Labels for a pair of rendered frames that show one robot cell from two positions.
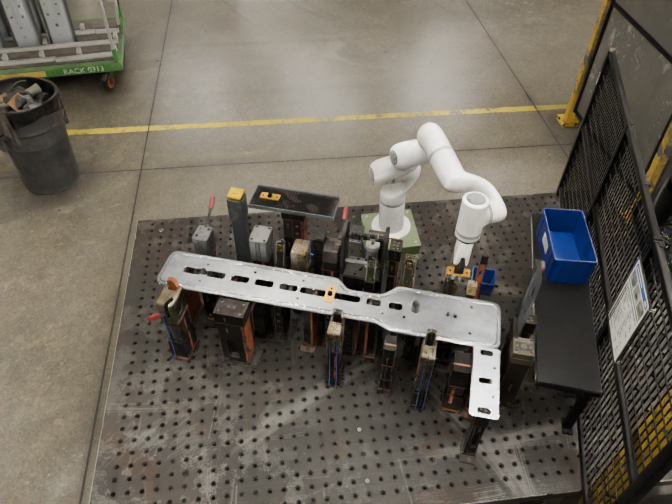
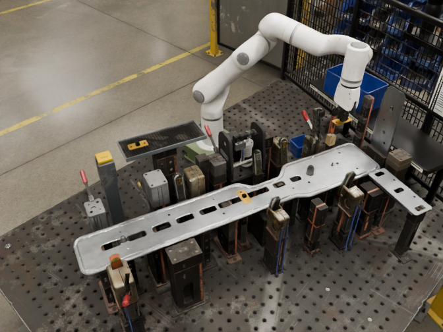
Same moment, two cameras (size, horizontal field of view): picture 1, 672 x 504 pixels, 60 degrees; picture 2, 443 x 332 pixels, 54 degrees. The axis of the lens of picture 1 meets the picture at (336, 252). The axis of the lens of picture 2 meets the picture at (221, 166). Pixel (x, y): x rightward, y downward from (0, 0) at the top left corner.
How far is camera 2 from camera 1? 1.16 m
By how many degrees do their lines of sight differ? 28
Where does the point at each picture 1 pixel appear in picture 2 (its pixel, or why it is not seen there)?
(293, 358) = (231, 273)
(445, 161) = (309, 32)
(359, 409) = (313, 275)
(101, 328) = not seen: outside the picture
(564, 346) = (414, 143)
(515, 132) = (190, 71)
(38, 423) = not seen: outside the picture
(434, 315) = (325, 170)
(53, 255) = not seen: outside the picture
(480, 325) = (356, 160)
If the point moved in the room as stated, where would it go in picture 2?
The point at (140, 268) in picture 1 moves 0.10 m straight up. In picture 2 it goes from (18, 289) to (10, 275)
